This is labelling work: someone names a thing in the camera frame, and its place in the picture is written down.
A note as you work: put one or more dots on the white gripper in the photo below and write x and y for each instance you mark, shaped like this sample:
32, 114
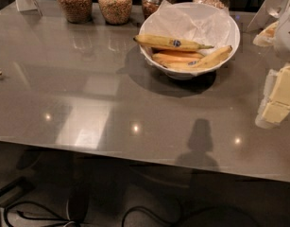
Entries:
286, 35

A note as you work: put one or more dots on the white ceramic bowl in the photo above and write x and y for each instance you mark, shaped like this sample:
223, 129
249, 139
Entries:
233, 40

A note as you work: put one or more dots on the middle orange-yellow banana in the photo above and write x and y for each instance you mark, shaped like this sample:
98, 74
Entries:
176, 56

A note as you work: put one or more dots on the white triangular stand right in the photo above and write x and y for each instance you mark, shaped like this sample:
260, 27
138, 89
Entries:
270, 9

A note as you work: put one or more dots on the white triangular stand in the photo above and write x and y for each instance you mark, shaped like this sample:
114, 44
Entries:
270, 9
27, 6

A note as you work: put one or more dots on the white paper liner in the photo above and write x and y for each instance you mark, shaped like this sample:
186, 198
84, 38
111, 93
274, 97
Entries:
201, 23

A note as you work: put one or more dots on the left glass jar of grains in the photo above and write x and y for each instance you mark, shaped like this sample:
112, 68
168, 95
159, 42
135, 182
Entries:
76, 11

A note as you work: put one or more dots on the white triangular stand left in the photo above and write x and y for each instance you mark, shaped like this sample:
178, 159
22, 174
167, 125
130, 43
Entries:
27, 6

